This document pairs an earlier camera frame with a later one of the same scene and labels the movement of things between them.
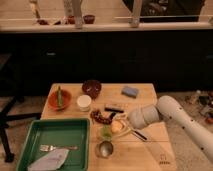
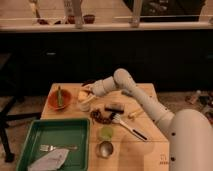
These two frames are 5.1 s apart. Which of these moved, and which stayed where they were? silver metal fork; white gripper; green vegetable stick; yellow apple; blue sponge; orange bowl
Moved: white gripper; yellow apple
Stayed: orange bowl; blue sponge; green vegetable stick; silver metal fork
